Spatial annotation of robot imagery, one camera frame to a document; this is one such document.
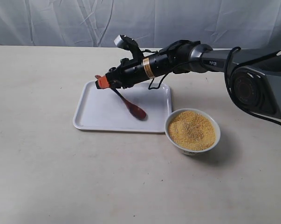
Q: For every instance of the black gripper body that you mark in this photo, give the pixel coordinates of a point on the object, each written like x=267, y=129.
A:
x=132, y=71

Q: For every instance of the white ceramic bowl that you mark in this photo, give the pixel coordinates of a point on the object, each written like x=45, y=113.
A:
x=184, y=150

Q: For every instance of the dark red wooden spoon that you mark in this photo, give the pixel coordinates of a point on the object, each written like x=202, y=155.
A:
x=134, y=110

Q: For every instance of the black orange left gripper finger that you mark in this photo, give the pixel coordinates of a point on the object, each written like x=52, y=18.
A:
x=102, y=83

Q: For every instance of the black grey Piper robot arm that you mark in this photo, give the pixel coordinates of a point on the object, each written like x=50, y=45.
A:
x=252, y=76

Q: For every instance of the white rectangular plastic tray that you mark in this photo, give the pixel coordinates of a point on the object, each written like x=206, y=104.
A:
x=103, y=110

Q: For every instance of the yellow millet grains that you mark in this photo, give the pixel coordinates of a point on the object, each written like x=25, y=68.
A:
x=192, y=131

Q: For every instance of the grey wrinkled backdrop curtain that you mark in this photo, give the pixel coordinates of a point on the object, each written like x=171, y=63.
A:
x=152, y=23

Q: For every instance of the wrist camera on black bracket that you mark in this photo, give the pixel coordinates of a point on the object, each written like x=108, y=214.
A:
x=129, y=44

